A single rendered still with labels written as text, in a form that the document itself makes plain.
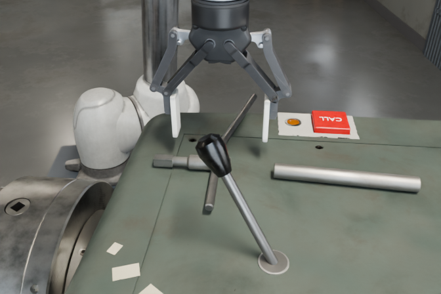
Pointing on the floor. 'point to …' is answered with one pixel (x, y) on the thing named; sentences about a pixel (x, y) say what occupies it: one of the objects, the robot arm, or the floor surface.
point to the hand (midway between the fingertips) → (220, 128)
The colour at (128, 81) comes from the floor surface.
